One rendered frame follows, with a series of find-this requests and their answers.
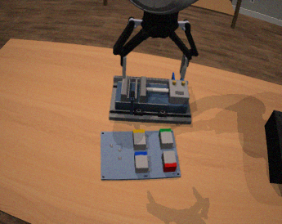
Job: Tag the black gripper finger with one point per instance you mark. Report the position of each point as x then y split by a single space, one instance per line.
187 53
121 49

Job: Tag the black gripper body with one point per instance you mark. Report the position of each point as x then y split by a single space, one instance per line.
147 23

